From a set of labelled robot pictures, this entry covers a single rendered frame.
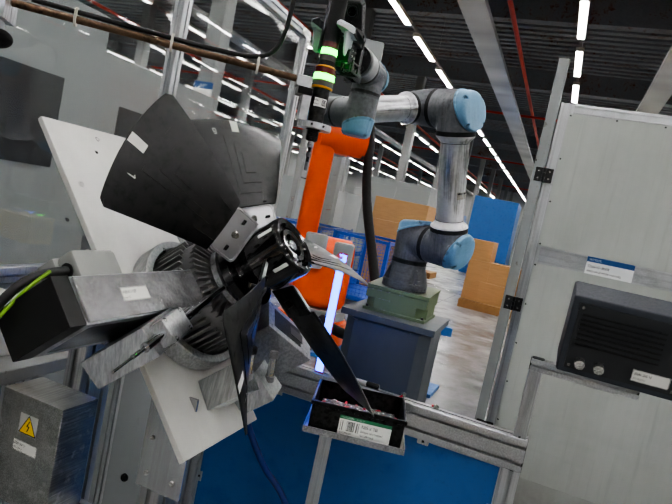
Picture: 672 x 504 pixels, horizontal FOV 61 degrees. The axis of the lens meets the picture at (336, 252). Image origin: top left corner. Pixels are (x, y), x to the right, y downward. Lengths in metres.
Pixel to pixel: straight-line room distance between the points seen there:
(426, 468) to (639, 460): 1.63
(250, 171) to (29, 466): 0.71
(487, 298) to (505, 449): 8.94
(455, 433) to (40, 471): 0.91
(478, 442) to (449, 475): 0.12
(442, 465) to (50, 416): 0.91
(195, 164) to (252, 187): 0.23
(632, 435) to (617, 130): 1.38
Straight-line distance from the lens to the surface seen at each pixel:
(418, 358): 1.81
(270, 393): 1.19
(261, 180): 1.21
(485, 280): 10.37
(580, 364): 1.41
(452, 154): 1.72
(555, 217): 2.87
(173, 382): 1.10
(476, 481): 1.55
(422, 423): 1.51
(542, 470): 3.05
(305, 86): 1.18
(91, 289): 0.88
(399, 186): 11.91
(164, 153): 0.96
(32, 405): 1.25
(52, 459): 1.25
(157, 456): 1.20
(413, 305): 1.84
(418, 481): 1.58
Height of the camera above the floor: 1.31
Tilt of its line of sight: 5 degrees down
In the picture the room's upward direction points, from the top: 12 degrees clockwise
